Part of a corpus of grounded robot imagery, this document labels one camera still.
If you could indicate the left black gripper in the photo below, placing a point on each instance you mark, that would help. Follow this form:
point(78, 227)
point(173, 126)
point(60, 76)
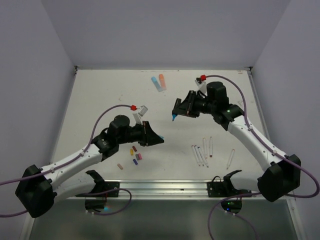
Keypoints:
point(149, 137)

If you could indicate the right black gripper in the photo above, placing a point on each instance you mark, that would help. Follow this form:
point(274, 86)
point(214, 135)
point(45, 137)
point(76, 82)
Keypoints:
point(187, 106)

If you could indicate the black blue highlighter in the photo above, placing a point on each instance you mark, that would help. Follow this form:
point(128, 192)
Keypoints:
point(175, 111)

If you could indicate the yellow capped pen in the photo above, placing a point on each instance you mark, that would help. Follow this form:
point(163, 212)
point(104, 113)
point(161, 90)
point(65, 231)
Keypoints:
point(205, 150)

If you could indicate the pink pen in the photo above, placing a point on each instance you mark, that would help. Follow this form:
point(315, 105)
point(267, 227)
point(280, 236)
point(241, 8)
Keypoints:
point(195, 155)

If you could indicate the grey pen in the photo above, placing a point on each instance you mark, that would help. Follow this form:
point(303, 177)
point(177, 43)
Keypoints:
point(198, 156)

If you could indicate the brown capped pen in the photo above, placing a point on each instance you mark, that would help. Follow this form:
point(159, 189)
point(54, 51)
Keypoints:
point(210, 147)

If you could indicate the blue pen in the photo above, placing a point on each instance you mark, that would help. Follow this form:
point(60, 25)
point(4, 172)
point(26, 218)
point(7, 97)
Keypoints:
point(202, 156)

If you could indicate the peach capped pen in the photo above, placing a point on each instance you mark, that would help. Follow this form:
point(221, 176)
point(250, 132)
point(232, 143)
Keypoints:
point(230, 158)

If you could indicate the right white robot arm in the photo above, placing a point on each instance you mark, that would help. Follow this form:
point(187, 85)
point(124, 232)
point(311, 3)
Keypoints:
point(281, 172)

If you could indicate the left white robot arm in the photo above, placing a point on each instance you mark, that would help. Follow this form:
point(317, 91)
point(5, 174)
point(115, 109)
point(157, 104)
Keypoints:
point(42, 187)

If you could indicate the orange highlighter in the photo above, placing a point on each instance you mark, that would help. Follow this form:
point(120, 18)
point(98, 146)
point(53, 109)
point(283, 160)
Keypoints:
point(162, 82)

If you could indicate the light blue highlighter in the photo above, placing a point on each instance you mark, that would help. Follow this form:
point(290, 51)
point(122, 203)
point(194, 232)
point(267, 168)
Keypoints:
point(156, 84)

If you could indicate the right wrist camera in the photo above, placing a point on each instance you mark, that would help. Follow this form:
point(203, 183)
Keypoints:
point(201, 85)

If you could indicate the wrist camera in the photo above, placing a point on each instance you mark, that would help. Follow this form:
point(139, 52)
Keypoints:
point(139, 113)
point(201, 85)

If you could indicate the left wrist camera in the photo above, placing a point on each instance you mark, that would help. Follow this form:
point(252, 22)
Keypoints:
point(139, 113)

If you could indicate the aluminium mounting rail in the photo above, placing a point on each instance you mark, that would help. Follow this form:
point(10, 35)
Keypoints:
point(160, 190)

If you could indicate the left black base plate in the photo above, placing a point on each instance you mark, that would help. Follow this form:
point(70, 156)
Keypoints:
point(108, 189)

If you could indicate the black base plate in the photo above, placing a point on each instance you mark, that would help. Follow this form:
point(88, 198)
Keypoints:
point(108, 189)
point(220, 189)

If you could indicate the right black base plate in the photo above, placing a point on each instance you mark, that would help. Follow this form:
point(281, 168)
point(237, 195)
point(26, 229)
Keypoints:
point(220, 189)

